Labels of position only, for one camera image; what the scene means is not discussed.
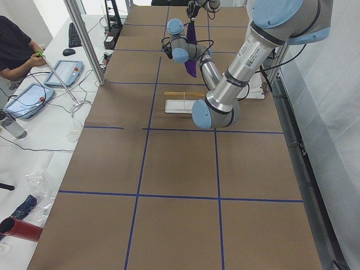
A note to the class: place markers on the purple towel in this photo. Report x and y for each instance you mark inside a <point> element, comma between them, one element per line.
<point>190,65</point>

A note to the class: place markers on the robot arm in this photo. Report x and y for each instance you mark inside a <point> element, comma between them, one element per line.
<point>211,6</point>
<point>274,23</point>

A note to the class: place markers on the white rack with wooden bars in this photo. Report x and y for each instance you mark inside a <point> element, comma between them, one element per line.
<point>184,104</point>

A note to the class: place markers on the black keyboard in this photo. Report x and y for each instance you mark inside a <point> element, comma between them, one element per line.
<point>74,38</point>

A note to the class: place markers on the black computer mouse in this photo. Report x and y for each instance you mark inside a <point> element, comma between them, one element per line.
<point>68,52</point>

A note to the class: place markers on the teach pendant far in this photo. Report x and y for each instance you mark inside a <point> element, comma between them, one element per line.
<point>68,71</point>

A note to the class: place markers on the teach pendant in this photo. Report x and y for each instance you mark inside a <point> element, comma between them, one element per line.
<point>68,71</point>
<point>29,101</point>

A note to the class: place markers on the long grabber stick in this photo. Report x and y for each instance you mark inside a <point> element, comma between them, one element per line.
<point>76,102</point>

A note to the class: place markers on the person in black shirt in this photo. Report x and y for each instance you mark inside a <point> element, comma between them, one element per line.
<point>19,53</point>

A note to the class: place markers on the teach pendant near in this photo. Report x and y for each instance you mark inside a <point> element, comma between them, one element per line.
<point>29,101</point>

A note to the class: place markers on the clear water bottle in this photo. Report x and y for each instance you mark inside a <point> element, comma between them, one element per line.
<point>10,125</point>

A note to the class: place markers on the clear plastic bag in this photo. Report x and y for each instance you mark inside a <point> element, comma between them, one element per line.
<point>43,190</point>

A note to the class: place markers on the red cylinder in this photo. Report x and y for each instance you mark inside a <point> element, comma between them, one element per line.
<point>21,229</point>

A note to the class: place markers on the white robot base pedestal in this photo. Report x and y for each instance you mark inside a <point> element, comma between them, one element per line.
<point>256,89</point>

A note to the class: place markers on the aluminium frame post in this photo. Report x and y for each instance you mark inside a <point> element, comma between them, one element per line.
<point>76,17</point>

